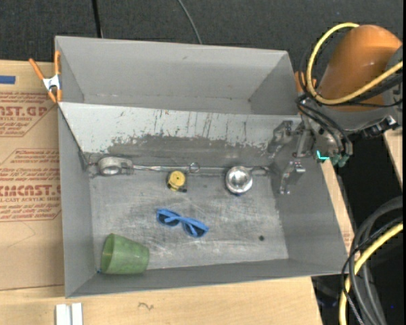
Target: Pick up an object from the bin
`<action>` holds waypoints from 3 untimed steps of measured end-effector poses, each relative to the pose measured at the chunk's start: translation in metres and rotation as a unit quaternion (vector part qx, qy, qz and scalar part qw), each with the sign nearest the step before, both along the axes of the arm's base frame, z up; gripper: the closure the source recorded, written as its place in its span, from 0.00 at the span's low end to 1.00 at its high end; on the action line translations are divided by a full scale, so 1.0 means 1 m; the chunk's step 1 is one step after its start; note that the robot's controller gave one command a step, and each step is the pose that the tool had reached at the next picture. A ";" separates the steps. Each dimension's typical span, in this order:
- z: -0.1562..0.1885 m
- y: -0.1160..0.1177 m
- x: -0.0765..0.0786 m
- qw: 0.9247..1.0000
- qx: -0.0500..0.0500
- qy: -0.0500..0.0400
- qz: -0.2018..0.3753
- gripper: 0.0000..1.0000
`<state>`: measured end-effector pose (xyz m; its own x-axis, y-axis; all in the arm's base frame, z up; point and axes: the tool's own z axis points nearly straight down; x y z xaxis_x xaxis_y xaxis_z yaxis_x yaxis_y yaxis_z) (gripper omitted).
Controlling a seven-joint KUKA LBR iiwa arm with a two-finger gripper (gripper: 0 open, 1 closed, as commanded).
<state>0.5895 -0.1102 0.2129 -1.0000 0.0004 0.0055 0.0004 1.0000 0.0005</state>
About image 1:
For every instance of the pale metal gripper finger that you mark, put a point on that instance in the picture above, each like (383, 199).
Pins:
(281, 132)
(292, 173)

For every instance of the grey metal bin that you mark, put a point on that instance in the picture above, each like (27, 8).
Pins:
(196, 222)

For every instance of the yellow tape measure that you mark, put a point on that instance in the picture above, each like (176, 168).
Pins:
(176, 180)

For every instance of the blue sunglasses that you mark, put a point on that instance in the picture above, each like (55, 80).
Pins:
(170, 218)

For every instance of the silver metal tool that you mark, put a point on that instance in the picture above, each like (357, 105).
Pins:
(112, 166)

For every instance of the green cup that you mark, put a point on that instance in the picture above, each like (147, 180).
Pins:
(125, 256)

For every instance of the brown cardboard board, red print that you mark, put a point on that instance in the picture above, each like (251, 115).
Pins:
(27, 168)

